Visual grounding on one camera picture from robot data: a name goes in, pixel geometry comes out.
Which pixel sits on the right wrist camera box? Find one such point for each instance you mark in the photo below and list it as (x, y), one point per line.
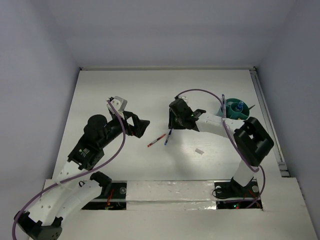
(183, 98)

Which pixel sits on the blue grip clear pen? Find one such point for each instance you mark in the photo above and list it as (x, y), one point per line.
(223, 106)

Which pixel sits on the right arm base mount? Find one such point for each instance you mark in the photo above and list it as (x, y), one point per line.
(230, 198)

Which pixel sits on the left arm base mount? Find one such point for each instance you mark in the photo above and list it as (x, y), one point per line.
(115, 199)

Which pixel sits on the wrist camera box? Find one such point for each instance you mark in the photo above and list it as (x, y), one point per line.
(183, 98)
(116, 104)

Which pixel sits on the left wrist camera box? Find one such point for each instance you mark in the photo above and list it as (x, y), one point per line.
(116, 104)

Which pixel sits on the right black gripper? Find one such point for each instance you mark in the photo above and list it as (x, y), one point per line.
(172, 123)

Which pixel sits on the red pen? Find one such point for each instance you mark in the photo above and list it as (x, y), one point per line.
(156, 140)

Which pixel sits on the teal round organizer container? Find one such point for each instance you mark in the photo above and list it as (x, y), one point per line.
(231, 114)

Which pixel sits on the correction fluid bottle blue cap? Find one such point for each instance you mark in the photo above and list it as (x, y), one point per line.
(239, 107)

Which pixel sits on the blue pen with clip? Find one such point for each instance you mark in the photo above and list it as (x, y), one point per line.
(168, 137)

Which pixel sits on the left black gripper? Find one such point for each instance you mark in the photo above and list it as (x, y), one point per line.
(139, 125)

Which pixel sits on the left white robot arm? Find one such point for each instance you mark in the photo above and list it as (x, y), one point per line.
(79, 181)

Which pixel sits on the small white cap piece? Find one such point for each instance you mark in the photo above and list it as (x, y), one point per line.
(199, 151)

